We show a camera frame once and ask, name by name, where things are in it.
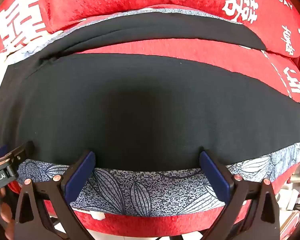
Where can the red white cardboard box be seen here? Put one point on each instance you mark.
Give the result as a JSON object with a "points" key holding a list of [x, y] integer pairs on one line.
{"points": [[291, 226]]}

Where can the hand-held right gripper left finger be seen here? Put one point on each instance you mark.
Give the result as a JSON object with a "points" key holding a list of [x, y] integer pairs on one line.
{"points": [[80, 177]]}

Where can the black pants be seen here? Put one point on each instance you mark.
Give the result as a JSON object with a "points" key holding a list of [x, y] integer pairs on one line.
{"points": [[145, 110]]}

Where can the red printed sofa seat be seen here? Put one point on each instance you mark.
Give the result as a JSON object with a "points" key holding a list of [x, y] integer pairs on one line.
{"points": [[190, 52]]}

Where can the person's left hand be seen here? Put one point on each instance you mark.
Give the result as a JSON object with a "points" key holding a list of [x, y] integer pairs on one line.
{"points": [[6, 212]]}

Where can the grey leaf-print cloth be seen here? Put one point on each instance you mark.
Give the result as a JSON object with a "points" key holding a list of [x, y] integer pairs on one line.
{"points": [[150, 190]]}

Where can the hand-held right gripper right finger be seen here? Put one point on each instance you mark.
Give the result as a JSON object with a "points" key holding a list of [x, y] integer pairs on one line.
{"points": [[213, 177]]}

